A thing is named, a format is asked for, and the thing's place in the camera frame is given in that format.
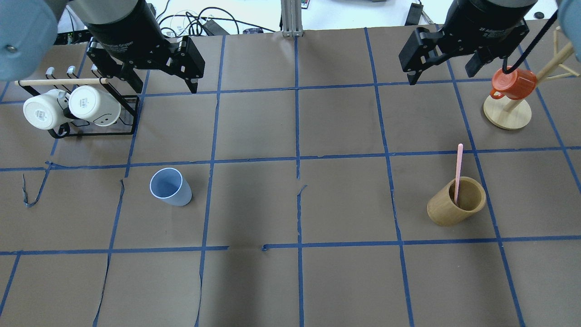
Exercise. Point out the white mug far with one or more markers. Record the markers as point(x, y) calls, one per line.
point(47, 111)

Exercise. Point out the pink chopstick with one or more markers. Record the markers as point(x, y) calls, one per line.
point(457, 179)

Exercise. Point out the white mug near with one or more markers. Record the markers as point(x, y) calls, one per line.
point(92, 105)

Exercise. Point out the wooden mug tree stand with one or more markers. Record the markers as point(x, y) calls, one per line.
point(509, 114)

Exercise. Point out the orange mug on stand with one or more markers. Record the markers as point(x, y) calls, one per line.
point(516, 85)

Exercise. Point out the black power adapter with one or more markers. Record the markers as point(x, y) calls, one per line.
point(414, 14)

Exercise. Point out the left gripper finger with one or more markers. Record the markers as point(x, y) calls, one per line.
point(193, 85)

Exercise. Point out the light blue plastic cup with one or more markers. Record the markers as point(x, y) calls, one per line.
point(170, 186)

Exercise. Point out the wooden rod on rack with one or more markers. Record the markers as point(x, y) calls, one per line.
point(87, 81)

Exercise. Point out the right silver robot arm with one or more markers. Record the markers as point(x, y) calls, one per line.
point(568, 14)

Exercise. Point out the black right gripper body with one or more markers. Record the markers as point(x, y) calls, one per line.
point(491, 23)

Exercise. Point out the bamboo chopstick holder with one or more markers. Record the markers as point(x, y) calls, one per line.
point(448, 208)

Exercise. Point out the white mug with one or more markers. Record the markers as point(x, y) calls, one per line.
point(92, 105)
point(47, 111)

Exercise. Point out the aluminium frame post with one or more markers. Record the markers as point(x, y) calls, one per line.
point(291, 18)

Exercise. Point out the black wire mug rack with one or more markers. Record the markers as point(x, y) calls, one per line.
point(124, 126)

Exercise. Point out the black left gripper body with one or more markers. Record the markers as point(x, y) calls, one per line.
point(121, 22)

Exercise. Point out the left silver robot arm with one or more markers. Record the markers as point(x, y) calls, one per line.
point(28, 29)

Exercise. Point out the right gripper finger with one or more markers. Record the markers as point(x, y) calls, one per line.
point(413, 76)

